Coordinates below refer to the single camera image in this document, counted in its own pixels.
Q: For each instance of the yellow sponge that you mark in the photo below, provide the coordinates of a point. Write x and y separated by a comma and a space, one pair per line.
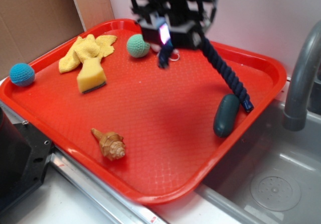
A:
91, 75

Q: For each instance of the green crochet ball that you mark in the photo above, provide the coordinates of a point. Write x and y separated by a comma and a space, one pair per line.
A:
137, 47

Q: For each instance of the tan seashell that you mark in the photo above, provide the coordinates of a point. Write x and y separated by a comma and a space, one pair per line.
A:
111, 144

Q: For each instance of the dark green oval case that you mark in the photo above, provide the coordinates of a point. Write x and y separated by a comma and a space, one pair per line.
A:
226, 115

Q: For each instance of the yellow cloth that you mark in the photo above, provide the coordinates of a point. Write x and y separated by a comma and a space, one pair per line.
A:
86, 48

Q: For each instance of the grey sink basin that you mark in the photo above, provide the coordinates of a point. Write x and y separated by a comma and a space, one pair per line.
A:
270, 175

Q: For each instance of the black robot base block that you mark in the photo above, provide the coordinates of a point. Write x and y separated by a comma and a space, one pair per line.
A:
25, 154

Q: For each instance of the red plastic tray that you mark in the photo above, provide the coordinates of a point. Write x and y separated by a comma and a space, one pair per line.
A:
165, 116

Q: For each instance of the grey faucet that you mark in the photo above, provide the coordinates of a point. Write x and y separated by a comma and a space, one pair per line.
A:
304, 89

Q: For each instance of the pink plush bunny toy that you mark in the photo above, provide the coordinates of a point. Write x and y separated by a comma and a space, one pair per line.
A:
171, 55

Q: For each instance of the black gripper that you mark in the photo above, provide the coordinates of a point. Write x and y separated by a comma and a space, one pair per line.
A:
186, 19

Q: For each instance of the brown cardboard panel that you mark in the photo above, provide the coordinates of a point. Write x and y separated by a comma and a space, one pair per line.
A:
31, 28

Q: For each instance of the blue crochet ball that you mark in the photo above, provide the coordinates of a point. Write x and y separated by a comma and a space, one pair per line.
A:
22, 74

